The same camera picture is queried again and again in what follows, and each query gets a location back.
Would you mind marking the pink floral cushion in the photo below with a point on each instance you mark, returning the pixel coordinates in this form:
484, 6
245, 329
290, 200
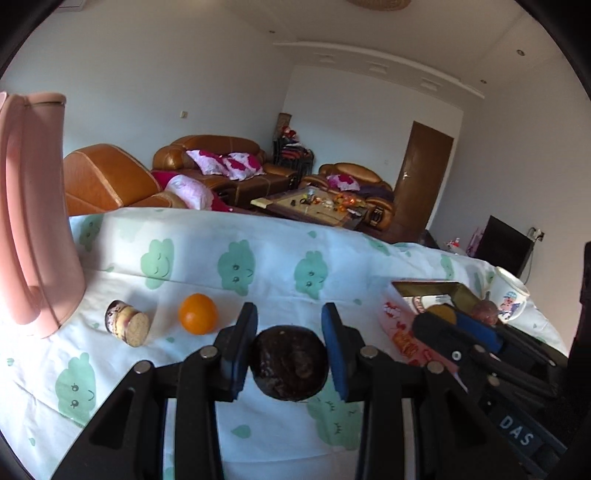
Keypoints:
242, 166
344, 182
207, 162

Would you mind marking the brown leather sofa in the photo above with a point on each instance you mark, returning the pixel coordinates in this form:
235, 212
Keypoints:
272, 177

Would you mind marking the ceiling lamp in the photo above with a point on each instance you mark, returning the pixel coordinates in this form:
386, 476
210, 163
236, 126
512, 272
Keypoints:
378, 3

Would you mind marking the pink gift bag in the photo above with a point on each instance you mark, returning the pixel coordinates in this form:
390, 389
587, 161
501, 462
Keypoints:
475, 242

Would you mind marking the small orange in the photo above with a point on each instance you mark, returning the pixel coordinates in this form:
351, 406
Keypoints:
198, 314

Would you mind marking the brown wooden door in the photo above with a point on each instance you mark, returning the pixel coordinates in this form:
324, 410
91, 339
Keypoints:
425, 184

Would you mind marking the wooden coffee table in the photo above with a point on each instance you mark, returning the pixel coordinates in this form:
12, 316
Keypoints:
295, 205

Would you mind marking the tall beige floor vase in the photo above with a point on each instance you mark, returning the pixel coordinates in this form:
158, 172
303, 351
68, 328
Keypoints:
284, 124

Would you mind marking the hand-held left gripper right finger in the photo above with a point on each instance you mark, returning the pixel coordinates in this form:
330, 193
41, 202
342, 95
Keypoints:
334, 357

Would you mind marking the white air conditioner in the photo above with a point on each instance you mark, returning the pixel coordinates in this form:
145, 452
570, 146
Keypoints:
73, 3

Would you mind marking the pale pink cushion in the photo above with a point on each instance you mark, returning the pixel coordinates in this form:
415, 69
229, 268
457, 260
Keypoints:
189, 191

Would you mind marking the white cloud print tablecloth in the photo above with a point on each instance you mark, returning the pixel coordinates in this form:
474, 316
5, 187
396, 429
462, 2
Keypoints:
184, 258

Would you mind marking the pink electric kettle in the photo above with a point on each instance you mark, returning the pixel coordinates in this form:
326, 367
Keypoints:
32, 221

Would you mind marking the pink rectangular tin box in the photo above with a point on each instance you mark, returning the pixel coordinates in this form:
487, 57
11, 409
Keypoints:
401, 330

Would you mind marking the dark passion fruit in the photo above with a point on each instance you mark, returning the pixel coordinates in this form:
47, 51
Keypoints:
288, 362

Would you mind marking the brown leather armchair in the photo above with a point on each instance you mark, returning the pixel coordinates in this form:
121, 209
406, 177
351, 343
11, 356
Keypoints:
106, 177
369, 184

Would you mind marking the purple pomegranate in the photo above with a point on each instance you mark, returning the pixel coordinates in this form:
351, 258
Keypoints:
485, 310

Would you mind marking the black television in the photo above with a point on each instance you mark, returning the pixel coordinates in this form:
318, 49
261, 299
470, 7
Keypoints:
501, 247

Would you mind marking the large orange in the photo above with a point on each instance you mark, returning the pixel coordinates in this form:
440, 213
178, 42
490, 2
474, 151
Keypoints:
445, 314

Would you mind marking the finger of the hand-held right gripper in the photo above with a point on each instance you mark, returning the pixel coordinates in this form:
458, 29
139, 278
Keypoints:
480, 330
434, 330

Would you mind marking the cut yam piece beige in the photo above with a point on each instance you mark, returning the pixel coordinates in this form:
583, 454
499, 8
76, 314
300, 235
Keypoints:
127, 323

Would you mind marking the white cartoon print mug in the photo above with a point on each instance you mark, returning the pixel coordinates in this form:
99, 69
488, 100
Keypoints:
510, 295

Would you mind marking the stack of dark chairs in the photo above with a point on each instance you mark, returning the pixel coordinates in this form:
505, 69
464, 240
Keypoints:
293, 157

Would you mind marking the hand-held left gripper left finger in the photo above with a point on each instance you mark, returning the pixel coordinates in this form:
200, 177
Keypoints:
240, 367

